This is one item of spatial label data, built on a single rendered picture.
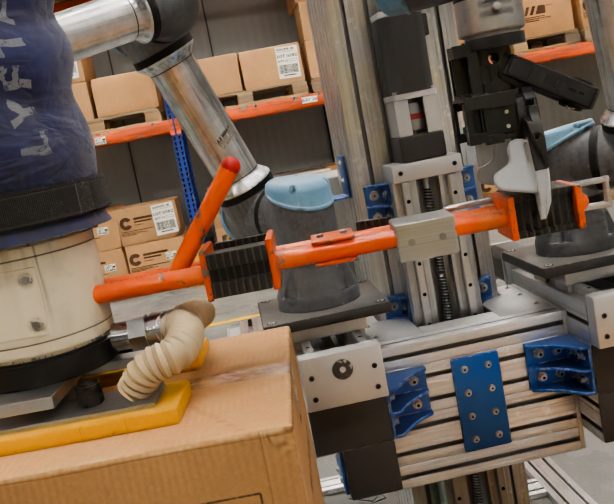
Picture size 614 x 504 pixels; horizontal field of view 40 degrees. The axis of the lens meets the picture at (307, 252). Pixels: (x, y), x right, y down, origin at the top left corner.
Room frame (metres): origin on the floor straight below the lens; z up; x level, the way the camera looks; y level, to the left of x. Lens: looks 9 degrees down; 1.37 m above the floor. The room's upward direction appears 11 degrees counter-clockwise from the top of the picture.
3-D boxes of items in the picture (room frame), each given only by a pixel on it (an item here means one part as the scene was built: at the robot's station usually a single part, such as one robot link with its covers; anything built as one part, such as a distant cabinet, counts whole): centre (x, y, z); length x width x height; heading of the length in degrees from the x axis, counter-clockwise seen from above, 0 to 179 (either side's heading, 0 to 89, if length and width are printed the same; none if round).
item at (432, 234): (0.96, -0.14, 1.21); 0.07 x 0.07 x 0.04; 89
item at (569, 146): (1.52, -0.51, 1.20); 0.13 x 0.12 x 0.14; 54
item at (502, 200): (0.95, -0.27, 1.21); 0.08 x 0.07 x 0.05; 89
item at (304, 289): (1.49, -0.01, 1.09); 0.15 x 0.15 x 0.10
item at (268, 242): (0.96, 0.08, 1.21); 0.10 x 0.08 x 0.06; 179
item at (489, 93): (0.96, -0.25, 1.36); 0.09 x 0.08 x 0.12; 89
